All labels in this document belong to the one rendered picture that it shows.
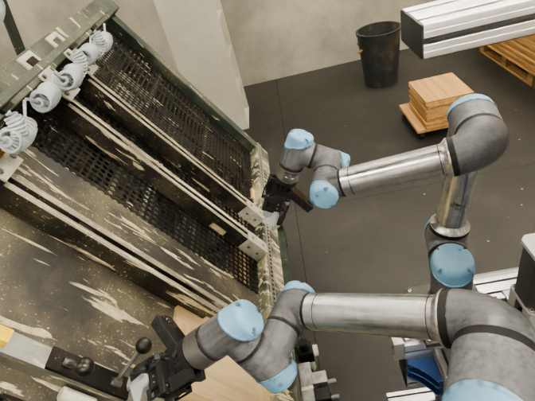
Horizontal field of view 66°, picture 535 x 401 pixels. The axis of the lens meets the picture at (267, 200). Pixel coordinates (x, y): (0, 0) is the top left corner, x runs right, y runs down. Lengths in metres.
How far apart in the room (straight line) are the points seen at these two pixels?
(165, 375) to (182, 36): 4.14
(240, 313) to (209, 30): 4.12
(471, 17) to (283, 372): 0.64
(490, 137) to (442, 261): 0.40
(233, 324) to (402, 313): 0.29
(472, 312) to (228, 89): 4.39
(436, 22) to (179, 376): 0.73
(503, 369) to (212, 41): 4.38
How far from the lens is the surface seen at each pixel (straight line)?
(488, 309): 0.69
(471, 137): 1.05
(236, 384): 1.42
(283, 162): 1.21
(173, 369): 0.90
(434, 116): 4.14
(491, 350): 0.65
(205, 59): 4.78
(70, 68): 1.51
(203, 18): 4.67
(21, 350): 1.03
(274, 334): 0.84
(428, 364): 1.52
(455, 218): 1.33
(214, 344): 0.80
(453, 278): 1.28
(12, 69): 1.53
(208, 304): 1.39
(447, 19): 0.60
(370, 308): 0.78
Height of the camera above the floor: 2.20
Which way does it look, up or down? 36 degrees down
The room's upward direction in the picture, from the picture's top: 16 degrees counter-clockwise
